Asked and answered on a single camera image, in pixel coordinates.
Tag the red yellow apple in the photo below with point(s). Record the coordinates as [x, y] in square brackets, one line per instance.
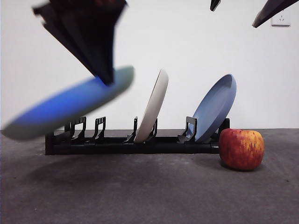
[241, 149]

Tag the cream white round plate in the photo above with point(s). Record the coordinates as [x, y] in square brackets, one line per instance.
[153, 105]

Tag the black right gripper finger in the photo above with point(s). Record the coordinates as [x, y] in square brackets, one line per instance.
[214, 5]
[275, 11]

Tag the white wall socket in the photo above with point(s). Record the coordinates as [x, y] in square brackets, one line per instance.
[283, 21]

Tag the green round plate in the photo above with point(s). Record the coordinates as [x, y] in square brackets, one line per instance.
[58, 112]

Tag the black plate rack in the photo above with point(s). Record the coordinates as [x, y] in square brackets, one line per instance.
[140, 148]

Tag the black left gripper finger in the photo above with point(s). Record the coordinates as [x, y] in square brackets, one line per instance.
[70, 39]
[98, 28]

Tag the blue round plate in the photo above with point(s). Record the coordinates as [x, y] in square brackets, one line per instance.
[213, 109]

